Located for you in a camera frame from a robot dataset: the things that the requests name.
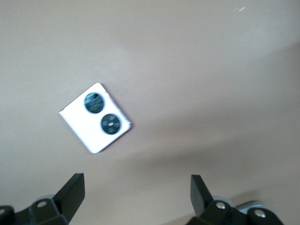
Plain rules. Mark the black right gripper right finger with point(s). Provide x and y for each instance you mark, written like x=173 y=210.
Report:
x=201 y=199

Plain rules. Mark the white flip phone two circles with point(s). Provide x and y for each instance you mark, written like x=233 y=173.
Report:
x=79 y=124

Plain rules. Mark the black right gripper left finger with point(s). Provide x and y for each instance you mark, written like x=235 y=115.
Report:
x=69 y=197

